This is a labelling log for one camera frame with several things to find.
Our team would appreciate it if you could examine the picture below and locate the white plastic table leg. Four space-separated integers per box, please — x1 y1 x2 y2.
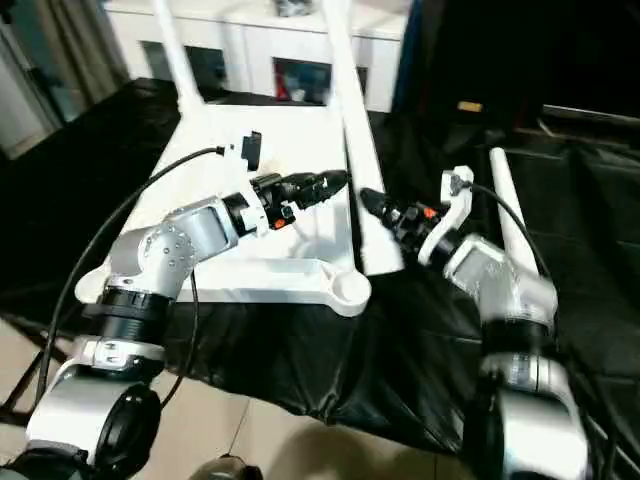
152 0 207 110
322 0 405 276
488 147 547 282

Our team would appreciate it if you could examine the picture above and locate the white plastic table top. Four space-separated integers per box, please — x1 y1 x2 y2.
74 97 372 317

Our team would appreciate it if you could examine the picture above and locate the black work mat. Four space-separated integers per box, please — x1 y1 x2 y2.
0 77 640 456

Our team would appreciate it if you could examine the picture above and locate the white cabinet with glass doors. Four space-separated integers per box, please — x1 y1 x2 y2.
107 0 407 114

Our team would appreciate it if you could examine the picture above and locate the dark metallic object on cabinet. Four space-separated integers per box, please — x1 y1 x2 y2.
273 0 316 16

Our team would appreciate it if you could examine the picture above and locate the black flat panel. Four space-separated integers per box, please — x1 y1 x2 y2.
542 104 640 122

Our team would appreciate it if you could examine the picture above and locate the grey brown curtain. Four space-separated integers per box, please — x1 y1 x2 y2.
29 0 127 107

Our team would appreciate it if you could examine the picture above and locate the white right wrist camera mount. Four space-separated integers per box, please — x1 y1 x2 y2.
418 167 475 267

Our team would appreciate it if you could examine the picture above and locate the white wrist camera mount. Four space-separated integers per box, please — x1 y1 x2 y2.
418 167 475 267
219 130 267 237

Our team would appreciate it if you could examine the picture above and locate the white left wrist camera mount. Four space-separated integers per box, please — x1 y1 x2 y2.
219 130 267 237

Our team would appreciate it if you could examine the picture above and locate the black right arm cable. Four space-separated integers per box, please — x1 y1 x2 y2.
457 180 552 281

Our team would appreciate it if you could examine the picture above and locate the black metal table frame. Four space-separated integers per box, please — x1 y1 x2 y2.
0 319 69 417

